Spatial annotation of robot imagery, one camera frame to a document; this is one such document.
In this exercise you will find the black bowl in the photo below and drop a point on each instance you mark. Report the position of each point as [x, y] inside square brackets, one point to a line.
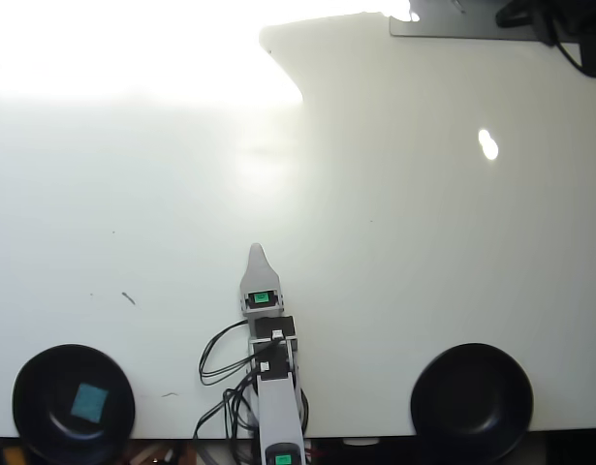
[472, 402]
[45, 378]

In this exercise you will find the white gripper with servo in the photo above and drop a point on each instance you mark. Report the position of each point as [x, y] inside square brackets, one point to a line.
[260, 309]

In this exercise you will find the white table clamp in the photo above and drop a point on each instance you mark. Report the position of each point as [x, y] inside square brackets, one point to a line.
[360, 441]

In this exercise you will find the blue foam cube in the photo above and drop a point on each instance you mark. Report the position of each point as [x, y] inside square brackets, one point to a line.
[88, 401]

